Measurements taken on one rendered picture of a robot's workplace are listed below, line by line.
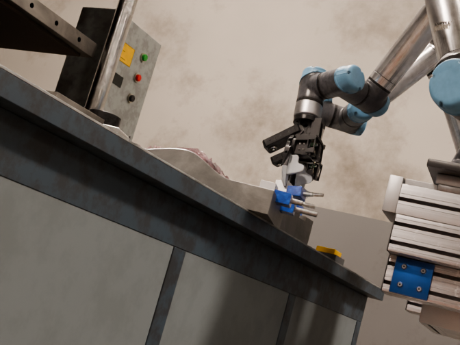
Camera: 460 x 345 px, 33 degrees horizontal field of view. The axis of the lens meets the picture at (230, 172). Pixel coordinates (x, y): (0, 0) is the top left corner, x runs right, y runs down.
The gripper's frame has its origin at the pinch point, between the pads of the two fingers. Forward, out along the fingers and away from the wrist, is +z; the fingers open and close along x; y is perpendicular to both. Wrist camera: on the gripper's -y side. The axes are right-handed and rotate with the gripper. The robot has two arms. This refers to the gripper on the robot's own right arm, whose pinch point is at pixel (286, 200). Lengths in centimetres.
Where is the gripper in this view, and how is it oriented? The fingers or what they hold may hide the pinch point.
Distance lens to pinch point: 238.3
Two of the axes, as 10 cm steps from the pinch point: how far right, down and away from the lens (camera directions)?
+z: -2.7, 9.5, -1.7
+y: 8.6, 1.5, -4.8
